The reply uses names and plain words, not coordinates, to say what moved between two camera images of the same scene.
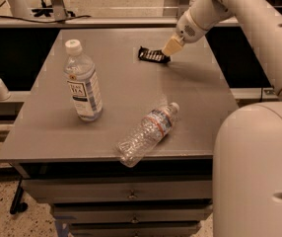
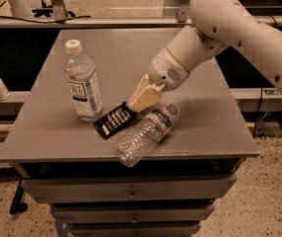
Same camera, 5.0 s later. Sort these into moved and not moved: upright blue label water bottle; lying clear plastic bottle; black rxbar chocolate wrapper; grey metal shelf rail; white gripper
Moved: white gripper; black rxbar chocolate wrapper
Not moved: grey metal shelf rail; lying clear plastic bottle; upright blue label water bottle
